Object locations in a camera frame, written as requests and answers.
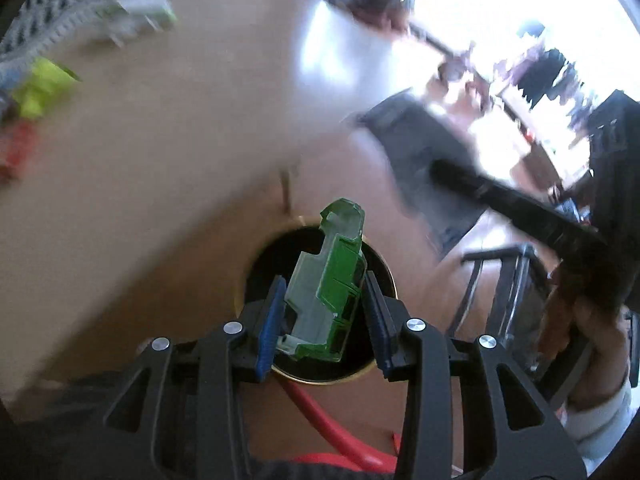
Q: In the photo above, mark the yellow-green snack bag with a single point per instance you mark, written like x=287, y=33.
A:
x=43, y=86

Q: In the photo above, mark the red chair frame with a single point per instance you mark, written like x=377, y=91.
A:
x=348, y=451

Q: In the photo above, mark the white sleeve forearm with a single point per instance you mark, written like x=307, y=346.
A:
x=596, y=431

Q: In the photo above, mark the black gold-rimmed trash bin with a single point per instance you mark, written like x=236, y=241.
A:
x=275, y=260

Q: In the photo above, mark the red snack box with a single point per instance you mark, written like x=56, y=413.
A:
x=18, y=144

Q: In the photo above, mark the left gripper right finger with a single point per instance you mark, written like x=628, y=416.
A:
x=509, y=430

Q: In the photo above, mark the torn white green package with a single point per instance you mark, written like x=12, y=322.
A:
x=123, y=20

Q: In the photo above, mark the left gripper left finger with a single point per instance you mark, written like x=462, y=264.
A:
x=175, y=414

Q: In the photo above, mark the dark grey floor mat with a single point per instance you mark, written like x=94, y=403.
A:
x=412, y=139

